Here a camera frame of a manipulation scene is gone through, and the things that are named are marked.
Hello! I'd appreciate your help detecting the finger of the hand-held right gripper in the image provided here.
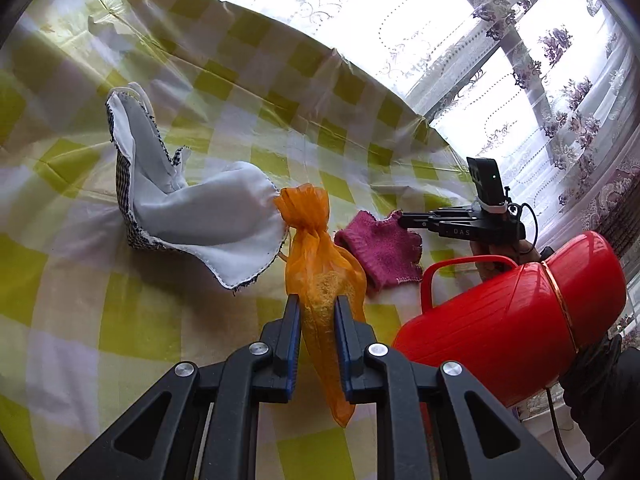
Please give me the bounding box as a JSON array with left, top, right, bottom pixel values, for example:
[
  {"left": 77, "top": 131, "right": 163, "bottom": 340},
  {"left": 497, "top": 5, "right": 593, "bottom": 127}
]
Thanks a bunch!
[{"left": 397, "top": 206, "right": 476, "bottom": 235}]

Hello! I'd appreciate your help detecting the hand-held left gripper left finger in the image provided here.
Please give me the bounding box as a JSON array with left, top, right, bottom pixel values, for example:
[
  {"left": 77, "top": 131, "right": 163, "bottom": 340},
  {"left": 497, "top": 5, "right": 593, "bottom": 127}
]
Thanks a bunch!
[{"left": 56, "top": 294, "right": 303, "bottom": 480}]

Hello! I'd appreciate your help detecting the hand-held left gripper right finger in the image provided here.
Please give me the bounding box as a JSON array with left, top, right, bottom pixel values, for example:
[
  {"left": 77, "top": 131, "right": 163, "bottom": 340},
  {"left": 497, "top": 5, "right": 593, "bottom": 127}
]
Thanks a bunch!
[{"left": 334, "top": 294, "right": 573, "bottom": 480}]

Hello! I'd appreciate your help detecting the magenta knit cloth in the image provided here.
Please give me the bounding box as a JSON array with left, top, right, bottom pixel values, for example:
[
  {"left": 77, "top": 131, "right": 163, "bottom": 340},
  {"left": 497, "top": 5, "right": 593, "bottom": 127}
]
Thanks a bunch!
[{"left": 334, "top": 209, "right": 425, "bottom": 296}]

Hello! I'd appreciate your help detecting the orange mesh cloth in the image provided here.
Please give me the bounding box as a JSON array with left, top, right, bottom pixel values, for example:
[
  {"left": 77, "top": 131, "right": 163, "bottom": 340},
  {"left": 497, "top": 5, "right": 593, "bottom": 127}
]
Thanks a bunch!
[{"left": 274, "top": 183, "right": 368, "bottom": 428}]

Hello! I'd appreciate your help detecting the person's right forearm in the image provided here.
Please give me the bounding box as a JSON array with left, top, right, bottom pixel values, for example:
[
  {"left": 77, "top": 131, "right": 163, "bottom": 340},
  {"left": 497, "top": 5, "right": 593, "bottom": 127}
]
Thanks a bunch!
[{"left": 557, "top": 335, "right": 640, "bottom": 480}]

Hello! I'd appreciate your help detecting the person's right hand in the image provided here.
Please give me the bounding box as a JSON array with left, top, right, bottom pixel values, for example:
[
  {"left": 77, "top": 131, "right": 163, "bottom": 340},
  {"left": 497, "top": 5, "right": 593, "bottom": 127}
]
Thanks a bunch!
[{"left": 470, "top": 239, "right": 543, "bottom": 283}]

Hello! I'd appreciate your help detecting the red thermos flask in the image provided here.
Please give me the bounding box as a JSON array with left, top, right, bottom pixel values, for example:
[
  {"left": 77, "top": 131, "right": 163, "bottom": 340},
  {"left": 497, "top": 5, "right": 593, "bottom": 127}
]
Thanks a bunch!
[{"left": 391, "top": 230, "right": 628, "bottom": 408}]

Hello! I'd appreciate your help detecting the brown patterned curtain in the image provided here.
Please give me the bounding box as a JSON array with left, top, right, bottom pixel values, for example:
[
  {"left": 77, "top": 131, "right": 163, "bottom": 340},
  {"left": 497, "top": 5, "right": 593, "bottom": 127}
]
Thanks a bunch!
[{"left": 585, "top": 157, "right": 640, "bottom": 261}]

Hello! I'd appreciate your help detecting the yellow checked plastic tablecloth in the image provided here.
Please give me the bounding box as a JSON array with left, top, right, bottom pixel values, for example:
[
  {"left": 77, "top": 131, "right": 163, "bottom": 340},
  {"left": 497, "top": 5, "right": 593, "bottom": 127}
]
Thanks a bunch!
[{"left": 0, "top": 0, "right": 463, "bottom": 480}]

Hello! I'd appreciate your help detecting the white cloth with checked lining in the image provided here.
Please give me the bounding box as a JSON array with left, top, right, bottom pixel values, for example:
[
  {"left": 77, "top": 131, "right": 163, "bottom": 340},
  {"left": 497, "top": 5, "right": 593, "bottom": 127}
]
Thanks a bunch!
[{"left": 105, "top": 81, "right": 288, "bottom": 292}]

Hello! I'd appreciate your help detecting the white lace curtain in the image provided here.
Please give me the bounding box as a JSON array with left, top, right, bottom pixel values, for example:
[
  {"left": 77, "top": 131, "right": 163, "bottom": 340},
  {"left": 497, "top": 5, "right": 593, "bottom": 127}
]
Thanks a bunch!
[{"left": 115, "top": 0, "right": 640, "bottom": 241}]

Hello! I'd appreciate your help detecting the black cable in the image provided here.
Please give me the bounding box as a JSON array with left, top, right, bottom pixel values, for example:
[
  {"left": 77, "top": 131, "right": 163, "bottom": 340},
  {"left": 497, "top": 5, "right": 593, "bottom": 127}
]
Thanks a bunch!
[{"left": 542, "top": 385, "right": 601, "bottom": 480}]

